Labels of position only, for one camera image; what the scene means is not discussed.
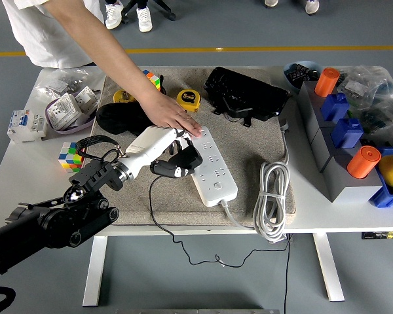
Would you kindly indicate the purple shallow bowl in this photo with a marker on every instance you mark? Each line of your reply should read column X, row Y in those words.
column 68, row 131

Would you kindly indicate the black fabric pouch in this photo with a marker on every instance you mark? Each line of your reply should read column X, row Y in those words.
column 118, row 117

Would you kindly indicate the grey block holder box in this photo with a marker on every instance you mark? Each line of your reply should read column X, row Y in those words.
column 347, row 189

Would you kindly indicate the orange cylinder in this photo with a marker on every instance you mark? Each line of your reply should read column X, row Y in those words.
column 325, row 81
column 363, row 162

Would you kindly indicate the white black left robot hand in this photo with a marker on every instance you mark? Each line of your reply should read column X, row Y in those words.
column 147, row 147

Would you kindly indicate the blue plastic block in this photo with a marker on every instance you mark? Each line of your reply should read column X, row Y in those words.
column 334, row 108
column 347, row 134

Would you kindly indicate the colourful puzzle cube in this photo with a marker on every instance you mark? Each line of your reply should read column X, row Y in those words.
column 152, row 78
column 68, row 158

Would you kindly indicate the small white wall socket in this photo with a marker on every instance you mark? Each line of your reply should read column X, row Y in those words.
column 88, row 99

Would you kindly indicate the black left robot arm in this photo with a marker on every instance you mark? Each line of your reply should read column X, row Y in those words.
column 52, row 225

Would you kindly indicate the black office chair base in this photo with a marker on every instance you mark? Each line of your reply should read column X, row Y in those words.
column 172, row 15

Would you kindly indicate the white power strip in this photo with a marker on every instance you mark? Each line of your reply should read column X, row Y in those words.
column 216, row 186

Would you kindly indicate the black power adapter plug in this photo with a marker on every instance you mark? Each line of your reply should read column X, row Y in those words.
column 188, row 157

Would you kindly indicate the clear bag of dark parts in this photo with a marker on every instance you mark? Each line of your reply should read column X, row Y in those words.
column 383, row 121

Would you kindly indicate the clear bag with white label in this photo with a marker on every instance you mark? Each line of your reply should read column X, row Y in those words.
column 353, row 87

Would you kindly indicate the white circuit breaker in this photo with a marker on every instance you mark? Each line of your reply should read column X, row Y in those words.
column 23, row 126

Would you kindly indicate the yellow tape measure square label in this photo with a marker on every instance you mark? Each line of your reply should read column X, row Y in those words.
column 121, row 96

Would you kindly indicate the white sneaker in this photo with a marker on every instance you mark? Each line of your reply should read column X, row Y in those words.
column 144, row 19
column 271, row 2
column 114, row 16
column 312, row 6

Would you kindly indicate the person's right hand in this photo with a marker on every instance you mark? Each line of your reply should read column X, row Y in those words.
column 167, row 111

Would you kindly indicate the black plastic tray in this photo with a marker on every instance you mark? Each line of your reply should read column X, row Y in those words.
column 245, row 91

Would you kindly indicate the person's right forearm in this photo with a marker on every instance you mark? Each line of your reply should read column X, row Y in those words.
column 101, row 45

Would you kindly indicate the blue storage bin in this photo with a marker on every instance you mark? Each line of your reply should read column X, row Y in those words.
column 384, row 198

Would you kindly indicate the black table control panel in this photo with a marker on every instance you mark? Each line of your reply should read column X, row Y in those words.
column 380, row 235

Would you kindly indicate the grey-brown mat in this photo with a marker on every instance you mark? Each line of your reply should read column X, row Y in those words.
column 249, row 147

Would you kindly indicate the large white wall socket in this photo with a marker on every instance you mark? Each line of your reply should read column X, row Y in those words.
column 63, row 111

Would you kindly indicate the light blue bowl of parts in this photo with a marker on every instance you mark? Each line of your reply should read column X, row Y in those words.
column 291, row 83

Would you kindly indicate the yellow tape measure round label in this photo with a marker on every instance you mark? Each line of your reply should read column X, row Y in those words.
column 187, row 98

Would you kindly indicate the white table leg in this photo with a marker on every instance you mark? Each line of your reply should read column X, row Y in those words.
column 330, row 278
column 93, row 284

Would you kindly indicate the clear bag of screws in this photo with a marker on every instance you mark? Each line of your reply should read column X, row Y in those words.
column 59, row 83

